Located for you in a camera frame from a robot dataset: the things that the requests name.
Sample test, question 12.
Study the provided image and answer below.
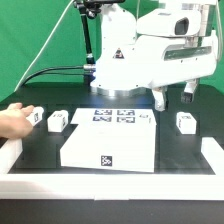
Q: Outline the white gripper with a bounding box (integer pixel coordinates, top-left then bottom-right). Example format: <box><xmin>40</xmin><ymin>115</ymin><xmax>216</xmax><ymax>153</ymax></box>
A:
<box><xmin>94</xmin><ymin>34</ymin><xmax>218</xmax><ymax>112</ymax></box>

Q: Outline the white square tabletop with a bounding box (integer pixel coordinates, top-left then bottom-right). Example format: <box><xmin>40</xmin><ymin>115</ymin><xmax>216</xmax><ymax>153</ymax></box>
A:
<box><xmin>60</xmin><ymin>125</ymin><xmax>156</xmax><ymax>172</ymax></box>

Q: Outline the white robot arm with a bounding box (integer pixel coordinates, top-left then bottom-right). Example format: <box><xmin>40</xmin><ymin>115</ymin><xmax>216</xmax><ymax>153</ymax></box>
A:
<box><xmin>91</xmin><ymin>0</ymin><xmax>222</xmax><ymax>111</ymax></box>

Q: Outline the bare human hand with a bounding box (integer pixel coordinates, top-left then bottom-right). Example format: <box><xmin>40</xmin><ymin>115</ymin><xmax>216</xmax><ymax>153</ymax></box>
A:
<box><xmin>0</xmin><ymin>103</ymin><xmax>34</xmax><ymax>139</ymax></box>

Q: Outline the white sheet with markers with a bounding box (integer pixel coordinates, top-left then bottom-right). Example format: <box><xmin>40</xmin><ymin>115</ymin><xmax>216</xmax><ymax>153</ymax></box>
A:
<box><xmin>71</xmin><ymin>108</ymin><xmax>156</xmax><ymax>125</ymax></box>

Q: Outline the white U-shaped fence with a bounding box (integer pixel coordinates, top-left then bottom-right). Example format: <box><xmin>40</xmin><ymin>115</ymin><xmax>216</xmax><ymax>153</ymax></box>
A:
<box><xmin>0</xmin><ymin>137</ymin><xmax>224</xmax><ymax>201</ymax></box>

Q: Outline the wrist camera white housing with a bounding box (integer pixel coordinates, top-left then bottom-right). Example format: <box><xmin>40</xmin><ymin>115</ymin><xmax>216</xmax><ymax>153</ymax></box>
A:
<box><xmin>137</xmin><ymin>9</ymin><xmax>201</xmax><ymax>37</ymax></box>

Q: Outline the black camera stand pole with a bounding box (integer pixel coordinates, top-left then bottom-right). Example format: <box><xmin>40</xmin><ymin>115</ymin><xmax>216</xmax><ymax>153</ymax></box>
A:
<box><xmin>73</xmin><ymin>0</ymin><xmax>126</xmax><ymax>68</ymax></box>

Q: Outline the black cable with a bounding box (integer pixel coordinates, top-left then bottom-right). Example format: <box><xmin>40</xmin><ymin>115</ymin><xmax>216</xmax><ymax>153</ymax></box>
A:
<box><xmin>23</xmin><ymin>65</ymin><xmax>98</xmax><ymax>85</ymax></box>

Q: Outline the white cable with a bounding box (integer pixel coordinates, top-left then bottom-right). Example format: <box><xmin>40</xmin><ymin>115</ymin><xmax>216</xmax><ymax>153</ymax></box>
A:
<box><xmin>13</xmin><ymin>0</ymin><xmax>75</xmax><ymax>92</ymax></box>

